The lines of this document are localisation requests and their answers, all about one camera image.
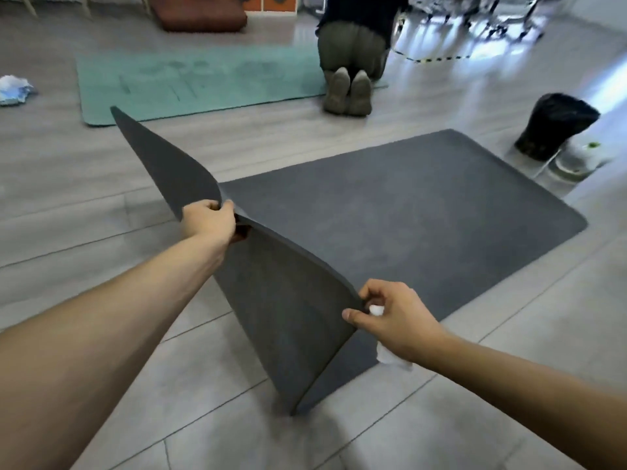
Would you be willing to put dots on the person's left forearm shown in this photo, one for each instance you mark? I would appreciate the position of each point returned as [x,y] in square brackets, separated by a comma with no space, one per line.
[98,347]

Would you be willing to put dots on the brown floor cushion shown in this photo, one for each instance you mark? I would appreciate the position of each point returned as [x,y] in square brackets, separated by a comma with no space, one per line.
[201,14]

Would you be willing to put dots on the person's right forearm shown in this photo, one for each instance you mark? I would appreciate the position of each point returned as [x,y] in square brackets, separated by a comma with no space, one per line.
[529,386]

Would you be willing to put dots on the black trash bag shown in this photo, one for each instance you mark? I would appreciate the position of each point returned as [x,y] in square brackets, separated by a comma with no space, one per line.
[553,124]

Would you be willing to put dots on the office chair wheel base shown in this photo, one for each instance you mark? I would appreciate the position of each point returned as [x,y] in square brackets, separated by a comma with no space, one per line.
[490,19]

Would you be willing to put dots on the orange patterned box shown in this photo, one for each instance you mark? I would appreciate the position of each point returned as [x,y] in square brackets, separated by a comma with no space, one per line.
[267,2]

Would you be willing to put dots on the yellow black hazard tape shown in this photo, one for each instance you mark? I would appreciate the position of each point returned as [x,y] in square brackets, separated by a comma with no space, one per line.
[431,58]

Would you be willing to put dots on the person's right hand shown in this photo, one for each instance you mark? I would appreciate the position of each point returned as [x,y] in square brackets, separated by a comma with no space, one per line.
[401,323]

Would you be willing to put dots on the white wipe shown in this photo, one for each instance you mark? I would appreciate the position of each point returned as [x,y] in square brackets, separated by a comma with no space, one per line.
[389,357]

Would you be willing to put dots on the person's left hand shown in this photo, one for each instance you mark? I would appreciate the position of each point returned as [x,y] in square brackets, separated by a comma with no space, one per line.
[208,222]

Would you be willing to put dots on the teal floor mat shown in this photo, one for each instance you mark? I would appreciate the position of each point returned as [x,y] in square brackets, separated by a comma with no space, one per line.
[196,83]

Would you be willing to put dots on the dark grey yoga mat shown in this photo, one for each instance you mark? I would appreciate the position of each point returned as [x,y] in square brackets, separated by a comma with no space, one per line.
[416,215]

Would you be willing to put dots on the white wipe tub green spout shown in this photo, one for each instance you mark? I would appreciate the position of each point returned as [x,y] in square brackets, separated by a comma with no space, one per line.
[583,159]

